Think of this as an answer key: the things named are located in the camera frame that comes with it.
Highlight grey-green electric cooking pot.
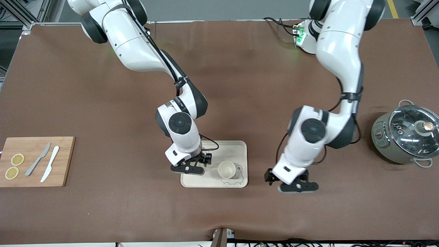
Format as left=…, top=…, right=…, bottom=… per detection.
left=371, top=99, right=439, bottom=168

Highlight white IKEA cup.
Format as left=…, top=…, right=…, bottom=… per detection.
left=217, top=161, right=237, bottom=179

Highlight aluminium frame corner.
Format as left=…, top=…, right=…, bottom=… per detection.
left=411, top=0, right=439, bottom=26
left=0, top=0, right=52, bottom=35

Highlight white plastic knife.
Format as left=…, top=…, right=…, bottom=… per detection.
left=40, top=146, right=60, bottom=183

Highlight brown table cover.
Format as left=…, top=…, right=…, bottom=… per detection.
left=0, top=20, right=439, bottom=245

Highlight black base cables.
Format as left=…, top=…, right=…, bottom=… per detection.
left=263, top=16, right=299, bottom=36

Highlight grey plastic knife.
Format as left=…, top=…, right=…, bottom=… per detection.
left=25, top=142, right=51, bottom=176

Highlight wooden cutting board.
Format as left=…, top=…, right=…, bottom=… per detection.
left=0, top=137, right=76, bottom=188

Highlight brown camera mount post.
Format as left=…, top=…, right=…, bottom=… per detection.
left=212, top=227, right=236, bottom=247

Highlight glass pot lid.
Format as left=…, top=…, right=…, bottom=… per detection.
left=389, top=105, right=439, bottom=158

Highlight beige bear print tray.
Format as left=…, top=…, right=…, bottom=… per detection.
left=181, top=141, right=248, bottom=188

